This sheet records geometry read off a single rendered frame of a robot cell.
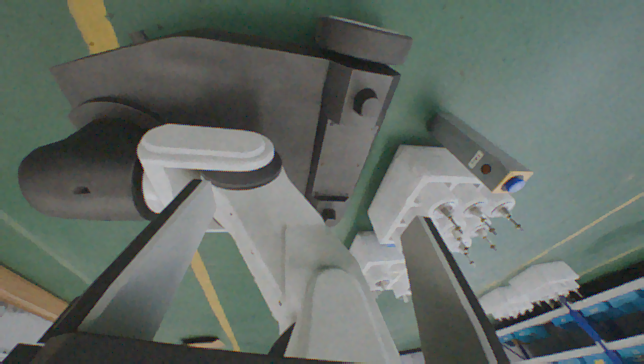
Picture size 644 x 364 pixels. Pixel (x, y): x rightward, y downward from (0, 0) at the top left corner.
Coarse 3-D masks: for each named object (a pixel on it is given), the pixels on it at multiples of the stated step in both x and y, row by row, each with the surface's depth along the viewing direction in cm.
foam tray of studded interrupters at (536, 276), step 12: (540, 264) 199; (552, 264) 200; (564, 264) 201; (516, 276) 215; (528, 276) 203; (540, 276) 193; (552, 276) 191; (564, 276) 191; (576, 276) 192; (516, 288) 215; (528, 288) 203
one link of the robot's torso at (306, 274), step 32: (224, 192) 32; (256, 192) 34; (288, 192) 35; (224, 224) 38; (256, 224) 29; (288, 224) 30; (320, 224) 31; (256, 256) 26; (288, 256) 23; (320, 256) 24; (352, 256) 24; (288, 288) 20; (320, 288) 19; (352, 288) 20; (288, 320) 26; (320, 320) 17; (352, 320) 18; (288, 352) 16; (320, 352) 16; (352, 352) 16; (384, 352) 16
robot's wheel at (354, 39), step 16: (320, 16) 38; (320, 32) 39; (336, 32) 36; (352, 32) 35; (368, 32) 34; (384, 32) 34; (336, 48) 37; (352, 48) 36; (368, 48) 35; (384, 48) 36; (400, 48) 37; (400, 64) 40
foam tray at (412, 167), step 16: (400, 144) 75; (400, 160) 74; (416, 160) 68; (432, 160) 70; (448, 160) 72; (384, 176) 85; (400, 176) 74; (416, 176) 65; (432, 176) 63; (448, 176) 64; (464, 176) 65; (384, 192) 84; (400, 192) 73; (416, 192) 67; (384, 208) 84; (400, 208) 73; (384, 224) 84; (400, 224) 79; (384, 240) 85
